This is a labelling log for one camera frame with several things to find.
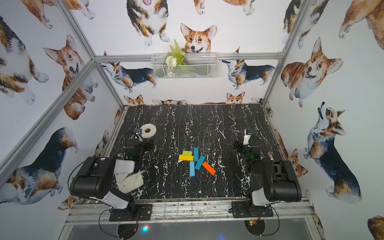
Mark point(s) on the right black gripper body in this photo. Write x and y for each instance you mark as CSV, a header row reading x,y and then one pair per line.
x,y
243,148

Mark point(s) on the orange building block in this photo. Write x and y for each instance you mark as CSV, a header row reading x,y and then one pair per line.
x,y
209,168

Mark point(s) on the teal block diagonal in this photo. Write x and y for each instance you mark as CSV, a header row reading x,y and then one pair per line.
x,y
200,162

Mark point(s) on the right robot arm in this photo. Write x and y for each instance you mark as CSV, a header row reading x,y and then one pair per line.
x,y
279,182

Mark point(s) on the white tape roll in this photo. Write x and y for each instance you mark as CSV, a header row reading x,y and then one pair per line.
x,y
148,130

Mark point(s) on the white wire basket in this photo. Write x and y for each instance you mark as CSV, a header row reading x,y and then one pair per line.
x,y
199,66

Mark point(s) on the yellow building block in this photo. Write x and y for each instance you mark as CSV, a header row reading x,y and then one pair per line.
x,y
186,158

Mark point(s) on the light blue block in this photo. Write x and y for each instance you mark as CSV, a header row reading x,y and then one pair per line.
x,y
192,169

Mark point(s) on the artificial fern and flower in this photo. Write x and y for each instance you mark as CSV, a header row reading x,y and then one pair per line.
x,y
175,61

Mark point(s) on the teal block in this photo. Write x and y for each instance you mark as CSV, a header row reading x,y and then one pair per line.
x,y
196,154

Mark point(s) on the green building block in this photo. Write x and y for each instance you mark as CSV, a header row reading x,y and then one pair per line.
x,y
187,153

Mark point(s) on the aluminium front rail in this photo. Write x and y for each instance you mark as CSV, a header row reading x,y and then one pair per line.
x,y
191,211

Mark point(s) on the beige litter scoop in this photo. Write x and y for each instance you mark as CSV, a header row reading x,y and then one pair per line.
x,y
270,155

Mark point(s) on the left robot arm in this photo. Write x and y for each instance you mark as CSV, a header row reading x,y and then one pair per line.
x,y
112,180

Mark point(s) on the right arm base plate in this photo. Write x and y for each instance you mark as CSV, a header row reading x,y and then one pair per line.
x,y
252,209

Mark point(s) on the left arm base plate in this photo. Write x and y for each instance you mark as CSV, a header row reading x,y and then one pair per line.
x,y
141,212

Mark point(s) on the white work glove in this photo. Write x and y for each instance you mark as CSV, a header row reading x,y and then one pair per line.
x,y
129,182

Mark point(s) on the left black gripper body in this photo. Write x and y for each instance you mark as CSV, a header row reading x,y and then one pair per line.
x,y
141,140

